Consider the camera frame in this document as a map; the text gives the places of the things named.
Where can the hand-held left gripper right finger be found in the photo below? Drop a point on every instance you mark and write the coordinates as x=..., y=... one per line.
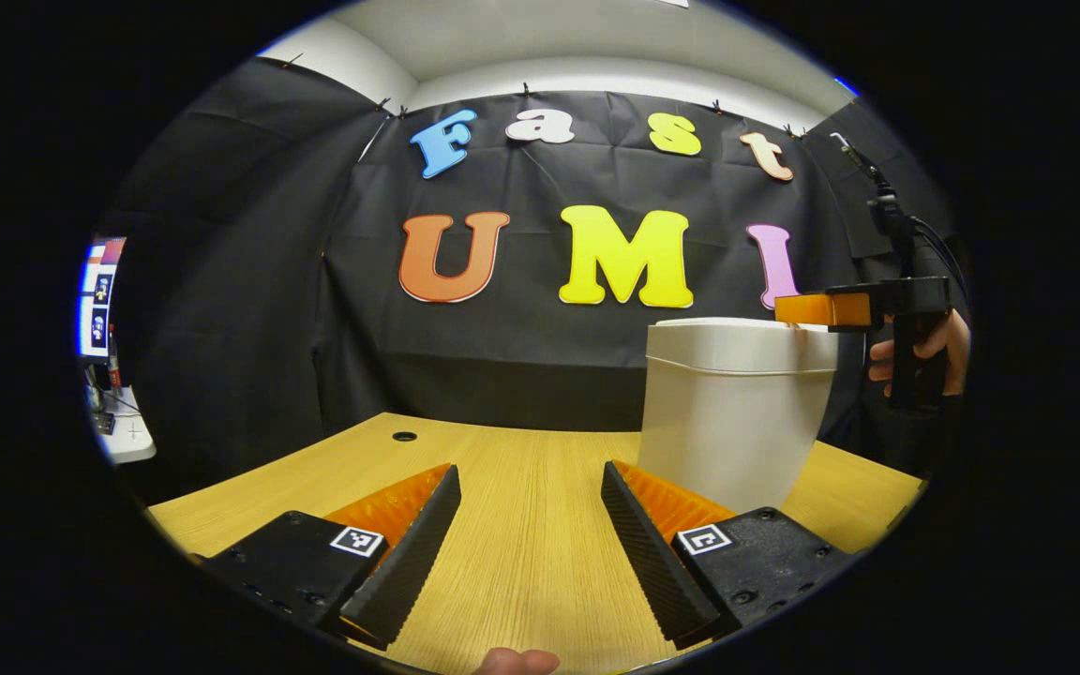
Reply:
x=648, y=553

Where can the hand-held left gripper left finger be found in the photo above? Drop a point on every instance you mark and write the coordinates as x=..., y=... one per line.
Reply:
x=409, y=553

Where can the black backdrop cloth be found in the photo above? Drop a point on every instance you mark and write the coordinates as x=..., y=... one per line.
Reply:
x=502, y=366

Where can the wooden desktop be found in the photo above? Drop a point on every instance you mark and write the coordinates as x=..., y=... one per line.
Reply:
x=521, y=525

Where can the white garbage bin with lid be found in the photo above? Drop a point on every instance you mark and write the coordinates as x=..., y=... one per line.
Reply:
x=732, y=412

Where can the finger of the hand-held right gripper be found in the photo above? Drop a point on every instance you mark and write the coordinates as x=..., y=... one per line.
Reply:
x=821, y=309

